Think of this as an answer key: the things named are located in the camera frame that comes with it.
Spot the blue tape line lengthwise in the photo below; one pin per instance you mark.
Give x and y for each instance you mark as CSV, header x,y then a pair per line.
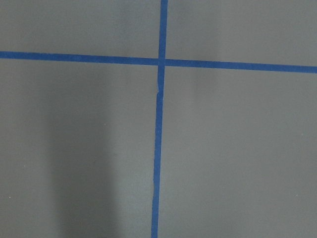
x,y
159,117

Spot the blue tape line crosswise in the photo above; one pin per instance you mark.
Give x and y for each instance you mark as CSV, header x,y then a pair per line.
x,y
156,62

